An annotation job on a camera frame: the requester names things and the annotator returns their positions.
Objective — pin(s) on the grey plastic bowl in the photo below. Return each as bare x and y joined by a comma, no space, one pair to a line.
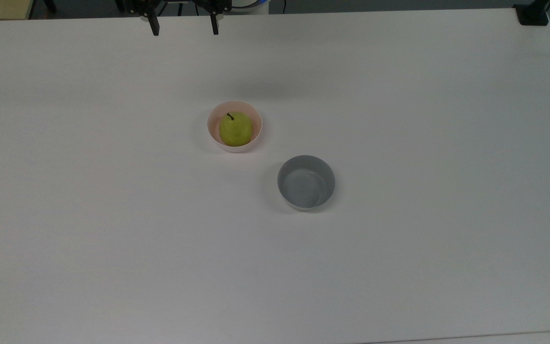
306,184

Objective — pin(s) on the black chair leg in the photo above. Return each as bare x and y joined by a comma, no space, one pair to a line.
50,5

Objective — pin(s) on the pink plastic bowl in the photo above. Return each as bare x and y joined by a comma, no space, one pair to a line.
258,125

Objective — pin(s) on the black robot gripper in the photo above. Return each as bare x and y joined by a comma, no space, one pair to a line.
136,5

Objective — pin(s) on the green pear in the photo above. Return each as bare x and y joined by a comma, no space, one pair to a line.
236,130

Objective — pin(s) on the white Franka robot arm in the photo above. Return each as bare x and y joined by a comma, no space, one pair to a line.
250,4

